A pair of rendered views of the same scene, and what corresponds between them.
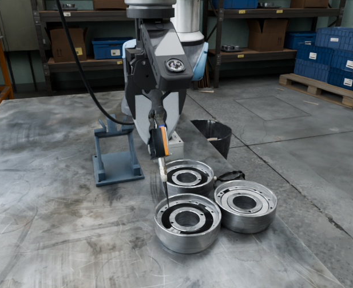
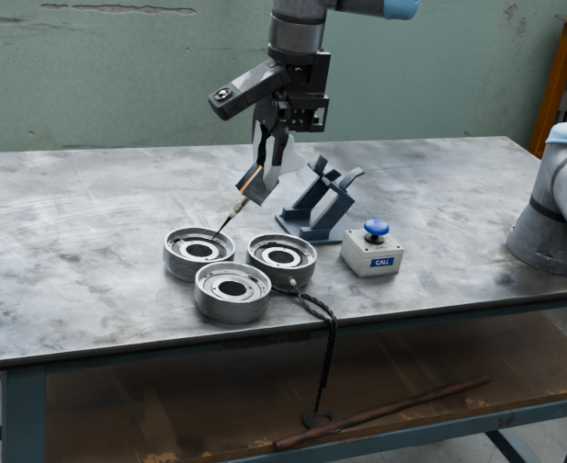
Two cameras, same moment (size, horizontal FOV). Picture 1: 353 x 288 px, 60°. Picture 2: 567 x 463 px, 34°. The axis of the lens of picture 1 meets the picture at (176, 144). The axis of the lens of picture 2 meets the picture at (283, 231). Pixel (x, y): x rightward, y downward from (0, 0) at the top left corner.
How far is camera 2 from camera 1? 128 cm
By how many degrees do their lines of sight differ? 70
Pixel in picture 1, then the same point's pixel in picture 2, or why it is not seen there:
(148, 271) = (144, 244)
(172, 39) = (258, 78)
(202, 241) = (165, 255)
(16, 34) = not seen: outside the picture
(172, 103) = (269, 148)
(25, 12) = not seen: outside the picture
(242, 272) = (141, 290)
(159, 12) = (271, 51)
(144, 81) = (259, 109)
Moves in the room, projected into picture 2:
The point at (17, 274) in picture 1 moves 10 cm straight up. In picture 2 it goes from (143, 192) to (148, 138)
